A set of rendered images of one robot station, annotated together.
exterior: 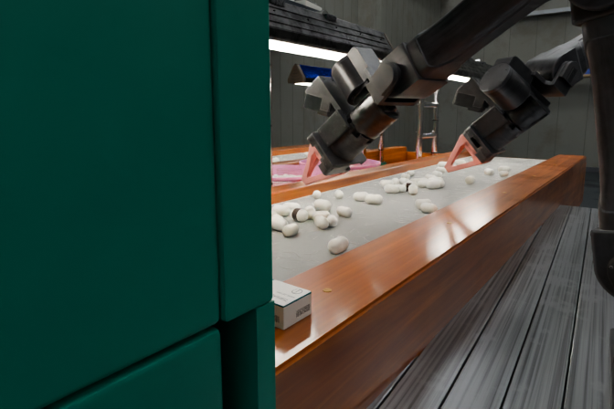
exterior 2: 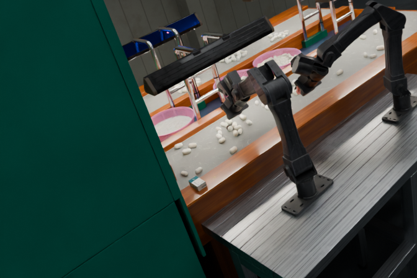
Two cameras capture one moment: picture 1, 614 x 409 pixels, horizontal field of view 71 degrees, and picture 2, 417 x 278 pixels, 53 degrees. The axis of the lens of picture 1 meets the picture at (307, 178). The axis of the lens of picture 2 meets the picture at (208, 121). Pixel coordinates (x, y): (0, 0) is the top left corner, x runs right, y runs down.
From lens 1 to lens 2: 1.13 m
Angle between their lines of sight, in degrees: 29
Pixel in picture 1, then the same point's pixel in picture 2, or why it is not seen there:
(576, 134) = not seen: outside the picture
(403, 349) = (241, 187)
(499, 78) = (295, 67)
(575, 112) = not seen: outside the picture
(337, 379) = (214, 200)
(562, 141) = not seen: outside the picture
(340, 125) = (229, 103)
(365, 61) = (231, 80)
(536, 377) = (278, 193)
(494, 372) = (268, 192)
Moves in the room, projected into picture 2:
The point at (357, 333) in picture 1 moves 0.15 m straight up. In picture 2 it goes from (218, 189) to (206, 153)
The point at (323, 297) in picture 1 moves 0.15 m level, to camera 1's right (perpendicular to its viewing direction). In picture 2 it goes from (212, 179) to (253, 177)
